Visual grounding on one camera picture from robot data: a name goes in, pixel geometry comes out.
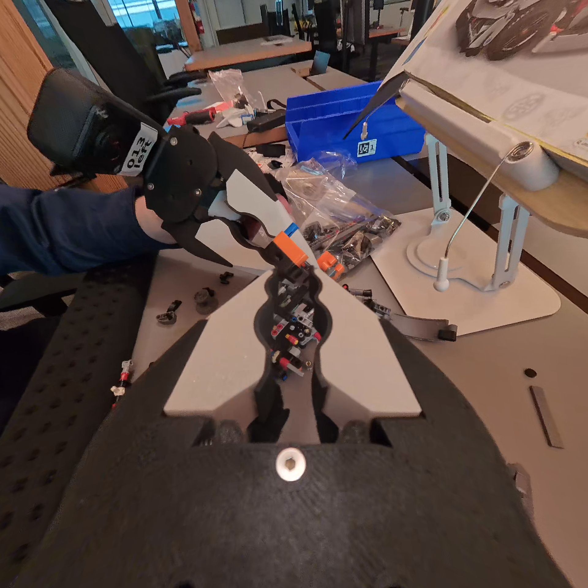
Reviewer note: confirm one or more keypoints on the person's left hand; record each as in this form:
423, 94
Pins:
149, 223

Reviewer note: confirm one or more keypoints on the black perforated panel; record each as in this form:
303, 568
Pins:
55, 367

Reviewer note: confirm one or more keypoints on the red black hand tool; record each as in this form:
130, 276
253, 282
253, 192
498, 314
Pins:
193, 117

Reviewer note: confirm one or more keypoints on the blue plastic bin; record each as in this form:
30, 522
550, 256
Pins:
321, 124

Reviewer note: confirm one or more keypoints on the lego instruction booklet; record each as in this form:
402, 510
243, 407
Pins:
505, 82

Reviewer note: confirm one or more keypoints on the white book stand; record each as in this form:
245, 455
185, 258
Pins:
482, 298

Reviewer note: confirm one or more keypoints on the black office chair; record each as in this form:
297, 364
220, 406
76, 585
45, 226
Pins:
115, 59

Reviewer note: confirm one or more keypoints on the dark grey lego gear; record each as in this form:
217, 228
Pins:
204, 301

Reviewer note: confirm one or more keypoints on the lego car chassis assembly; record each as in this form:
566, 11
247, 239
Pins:
294, 321

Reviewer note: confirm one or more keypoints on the person's left forearm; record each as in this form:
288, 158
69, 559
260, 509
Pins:
69, 229

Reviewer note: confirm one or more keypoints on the small clear plastic bag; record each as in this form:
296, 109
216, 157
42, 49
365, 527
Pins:
227, 87

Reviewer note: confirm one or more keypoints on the grey lego subassembly with curved panel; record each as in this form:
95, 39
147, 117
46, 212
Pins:
413, 326

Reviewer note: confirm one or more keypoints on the wooden background desk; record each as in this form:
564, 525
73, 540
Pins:
248, 53

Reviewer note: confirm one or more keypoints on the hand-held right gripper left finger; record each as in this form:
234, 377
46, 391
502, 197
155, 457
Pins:
216, 367

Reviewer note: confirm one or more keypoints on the orange lego piece with blue pin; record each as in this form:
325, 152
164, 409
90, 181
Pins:
289, 248

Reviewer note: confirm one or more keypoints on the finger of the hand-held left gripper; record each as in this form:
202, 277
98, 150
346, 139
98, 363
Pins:
213, 239
255, 197

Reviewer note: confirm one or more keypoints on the dark grey lego tile strip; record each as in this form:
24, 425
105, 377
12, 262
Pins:
546, 415

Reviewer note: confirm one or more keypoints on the black power adapter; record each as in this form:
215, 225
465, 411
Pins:
266, 121

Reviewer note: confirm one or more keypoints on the black axle with red bushings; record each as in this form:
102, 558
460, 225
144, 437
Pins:
123, 379

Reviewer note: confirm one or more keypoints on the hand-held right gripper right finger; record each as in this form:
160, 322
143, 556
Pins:
367, 367

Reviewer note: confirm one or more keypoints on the clear bag of lego parts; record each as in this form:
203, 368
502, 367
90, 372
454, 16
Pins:
349, 229

